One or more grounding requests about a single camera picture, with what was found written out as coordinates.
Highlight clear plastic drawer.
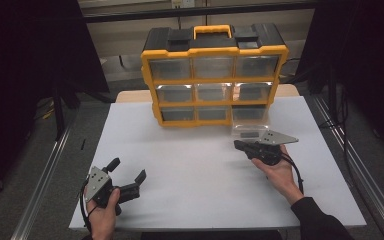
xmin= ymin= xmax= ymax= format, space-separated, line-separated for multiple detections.
xmin=230 ymin=105 xmax=270 ymax=139

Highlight black horizontal frame bar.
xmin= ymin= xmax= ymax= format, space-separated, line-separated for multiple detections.
xmin=81 ymin=1 xmax=318 ymax=24

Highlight yellow black storage organizer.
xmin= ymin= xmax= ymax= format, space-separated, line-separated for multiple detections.
xmin=140 ymin=22 xmax=290 ymax=128

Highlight grid of clear drawers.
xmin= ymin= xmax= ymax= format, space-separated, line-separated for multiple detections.
xmin=148 ymin=54 xmax=280 ymax=122

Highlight white wall outlet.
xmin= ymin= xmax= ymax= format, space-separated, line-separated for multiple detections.
xmin=171 ymin=0 xmax=196 ymax=9

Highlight person's right hand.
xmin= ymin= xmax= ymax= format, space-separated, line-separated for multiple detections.
xmin=251 ymin=144 xmax=305 ymax=206

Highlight person's left hand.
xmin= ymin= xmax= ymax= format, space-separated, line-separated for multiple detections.
xmin=83 ymin=187 xmax=122 ymax=239

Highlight aluminium floor rail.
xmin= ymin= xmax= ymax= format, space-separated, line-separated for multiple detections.
xmin=10 ymin=116 xmax=76 ymax=240
xmin=308 ymin=94 xmax=384 ymax=240

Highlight right hand-held gripper cable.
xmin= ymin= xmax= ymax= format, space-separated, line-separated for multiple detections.
xmin=279 ymin=151 xmax=305 ymax=196

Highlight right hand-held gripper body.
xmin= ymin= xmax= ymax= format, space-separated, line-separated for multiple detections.
xmin=251 ymin=129 xmax=299 ymax=167

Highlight black floor cables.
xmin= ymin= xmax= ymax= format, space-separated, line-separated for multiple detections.
xmin=319 ymin=86 xmax=358 ymax=174

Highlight black curtain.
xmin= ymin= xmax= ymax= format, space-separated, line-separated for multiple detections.
xmin=0 ymin=0 xmax=111 ymax=208
xmin=294 ymin=0 xmax=384 ymax=161

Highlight hand-held gripper cable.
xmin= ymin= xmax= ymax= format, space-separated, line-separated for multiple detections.
xmin=279 ymin=151 xmax=305 ymax=196
xmin=79 ymin=179 xmax=96 ymax=236

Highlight black metal stand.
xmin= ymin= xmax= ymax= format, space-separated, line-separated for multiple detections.
xmin=51 ymin=79 xmax=81 ymax=141

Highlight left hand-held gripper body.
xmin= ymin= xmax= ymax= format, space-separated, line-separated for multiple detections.
xmin=84 ymin=165 xmax=130 ymax=217

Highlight left hand-held gripper cable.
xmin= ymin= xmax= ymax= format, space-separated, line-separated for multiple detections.
xmin=79 ymin=179 xmax=96 ymax=236

